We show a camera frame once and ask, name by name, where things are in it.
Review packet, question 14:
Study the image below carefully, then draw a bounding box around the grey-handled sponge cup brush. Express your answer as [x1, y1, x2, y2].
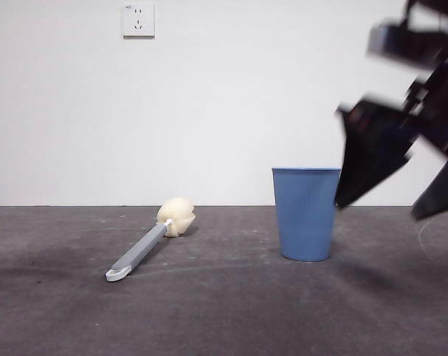
[105, 196, 197, 284]

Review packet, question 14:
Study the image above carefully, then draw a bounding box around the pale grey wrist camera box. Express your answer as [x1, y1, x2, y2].
[366, 21, 409, 60]

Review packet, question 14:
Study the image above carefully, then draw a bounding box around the blue ribbed plastic cup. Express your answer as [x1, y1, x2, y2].
[271, 166, 342, 263]

